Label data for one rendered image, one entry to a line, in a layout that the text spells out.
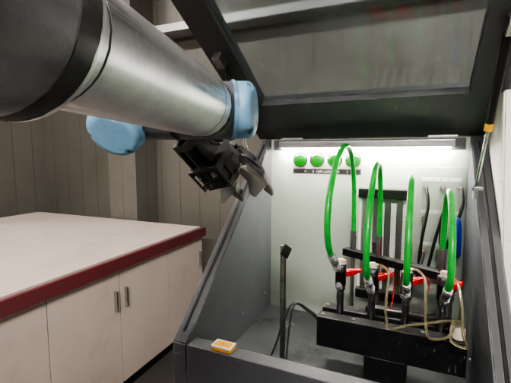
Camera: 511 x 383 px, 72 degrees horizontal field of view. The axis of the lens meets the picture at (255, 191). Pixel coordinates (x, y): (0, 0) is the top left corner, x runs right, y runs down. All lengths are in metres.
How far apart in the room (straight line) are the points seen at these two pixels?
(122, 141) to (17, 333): 1.42
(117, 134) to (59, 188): 3.84
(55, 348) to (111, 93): 1.80
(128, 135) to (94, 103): 0.26
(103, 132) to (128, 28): 0.29
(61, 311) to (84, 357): 0.31
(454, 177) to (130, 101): 1.06
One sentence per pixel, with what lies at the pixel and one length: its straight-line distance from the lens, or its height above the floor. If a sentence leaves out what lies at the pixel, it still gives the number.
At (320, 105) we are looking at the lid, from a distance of 1.11.
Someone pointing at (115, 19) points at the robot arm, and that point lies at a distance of 0.21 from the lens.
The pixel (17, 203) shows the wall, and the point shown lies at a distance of 4.30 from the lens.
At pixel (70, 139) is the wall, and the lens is 4.15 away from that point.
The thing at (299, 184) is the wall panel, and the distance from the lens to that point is 1.25.
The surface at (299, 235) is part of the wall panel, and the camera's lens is 1.28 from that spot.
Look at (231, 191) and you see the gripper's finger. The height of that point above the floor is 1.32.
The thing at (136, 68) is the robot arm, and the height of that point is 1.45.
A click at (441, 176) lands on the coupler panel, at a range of 1.19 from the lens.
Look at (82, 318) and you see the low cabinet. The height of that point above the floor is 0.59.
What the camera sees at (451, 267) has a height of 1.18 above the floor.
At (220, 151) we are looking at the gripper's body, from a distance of 0.63.
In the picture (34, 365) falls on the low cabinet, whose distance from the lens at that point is 1.94.
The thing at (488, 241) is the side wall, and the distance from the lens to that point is 0.96.
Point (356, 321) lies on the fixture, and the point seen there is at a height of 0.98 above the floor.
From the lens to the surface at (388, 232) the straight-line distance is 1.19.
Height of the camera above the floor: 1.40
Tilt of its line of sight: 6 degrees down
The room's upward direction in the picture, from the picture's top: straight up
